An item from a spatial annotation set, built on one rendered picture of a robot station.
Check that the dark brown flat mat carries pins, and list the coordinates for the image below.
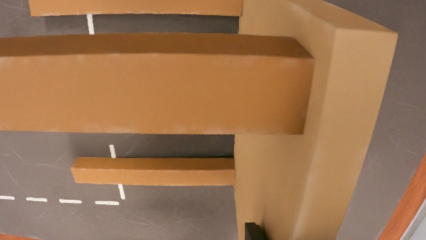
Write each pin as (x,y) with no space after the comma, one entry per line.
(37,164)

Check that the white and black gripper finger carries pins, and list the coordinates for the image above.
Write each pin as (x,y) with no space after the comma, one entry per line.
(253,232)

